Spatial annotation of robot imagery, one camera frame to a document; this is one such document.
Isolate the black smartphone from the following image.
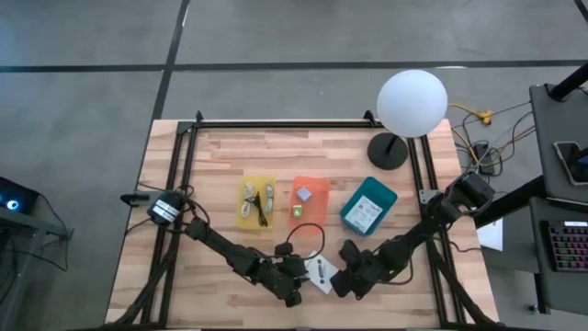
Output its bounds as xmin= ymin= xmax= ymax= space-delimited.
xmin=552 ymin=140 xmax=588 ymax=187

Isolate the grey desk top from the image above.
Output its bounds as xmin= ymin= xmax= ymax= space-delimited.
xmin=527 ymin=82 xmax=588 ymax=206

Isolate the backlit black keyboard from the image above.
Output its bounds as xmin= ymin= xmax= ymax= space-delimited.
xmin=546 ymin=221 xmax=588 ymax=273

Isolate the teal plastic bin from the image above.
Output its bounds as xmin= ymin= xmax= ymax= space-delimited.
xmin=338 ymin=176 xmax=399 ymax=237

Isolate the black desk crossbar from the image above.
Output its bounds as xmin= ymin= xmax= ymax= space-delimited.
xmin=472 ymin=174 xmax=548 ymax=230

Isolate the black aluminium table frame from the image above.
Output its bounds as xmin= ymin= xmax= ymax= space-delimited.
xmin=105 ymin=109 xmax=502 ymax=330

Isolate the black arm base clamp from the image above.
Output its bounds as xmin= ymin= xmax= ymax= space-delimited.
xmin=119 ymin=191 xmax=155 ymax=208

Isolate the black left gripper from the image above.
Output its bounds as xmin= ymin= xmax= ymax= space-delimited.
xmin=256 ymin=256 xmax=311 ymax=309

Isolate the dark desk top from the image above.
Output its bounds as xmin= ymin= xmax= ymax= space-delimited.
xmin=527 ymin=197 xmax=588 ymax=318

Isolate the orange translucent plastic bin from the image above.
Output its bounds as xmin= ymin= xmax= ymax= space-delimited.
xmin=287 ymin=176 xmax=332 ymax=234

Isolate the black computer with blue light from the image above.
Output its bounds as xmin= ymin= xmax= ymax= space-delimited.
xmin=0 ymin=177 xmax=40 ymax=216

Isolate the white printed booklet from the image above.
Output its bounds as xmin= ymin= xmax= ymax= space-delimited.
xmin=344 ymin=195 xmax=384 ymax=234

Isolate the grey computer stand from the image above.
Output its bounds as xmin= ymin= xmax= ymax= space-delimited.
xmin=0 ymin=209 xmax=74 ymax=331

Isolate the yellow translucent plastic bin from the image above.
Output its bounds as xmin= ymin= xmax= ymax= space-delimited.
xmin=235 ymin=174 xmax=277 ymax=231

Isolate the white card with black part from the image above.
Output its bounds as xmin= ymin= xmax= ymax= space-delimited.
xmin=304 ymin=249 xmax=340 ymax=295

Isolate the dark brown cable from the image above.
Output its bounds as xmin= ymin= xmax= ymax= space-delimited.
xmin=245 ymin=191 xmax=270 ymax=229

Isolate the black left camera cable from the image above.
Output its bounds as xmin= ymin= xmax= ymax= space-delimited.
xmin=284 ymin=223 xmax=327 ymax=262

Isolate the black power brick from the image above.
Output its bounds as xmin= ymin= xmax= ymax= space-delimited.
xmin=472 ymin=142 xmax=496 ymax=177

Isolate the black monitor pole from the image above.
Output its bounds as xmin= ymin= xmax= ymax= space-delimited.
xmin=548 ymin=62 xmax=588 ymax=102

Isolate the yellow floor cable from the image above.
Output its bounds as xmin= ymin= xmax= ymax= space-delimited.
xmin=447 ymin=103 xmax=537 ymax=166

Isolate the white paper sheet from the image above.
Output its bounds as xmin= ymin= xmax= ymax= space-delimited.
xmin=475 ymin=215 xmax=505 ymax=252

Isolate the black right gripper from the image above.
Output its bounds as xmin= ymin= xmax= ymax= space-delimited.
xmin=329 ymin=250 xmax=394 ymax=299

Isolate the white globe table lamp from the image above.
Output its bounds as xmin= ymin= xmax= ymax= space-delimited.
xmin=366 ymin=68 xmax=449 ymax=171

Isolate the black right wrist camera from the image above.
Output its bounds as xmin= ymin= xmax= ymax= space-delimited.
xmin=338 ymin=238 xmax=363 ymax=259

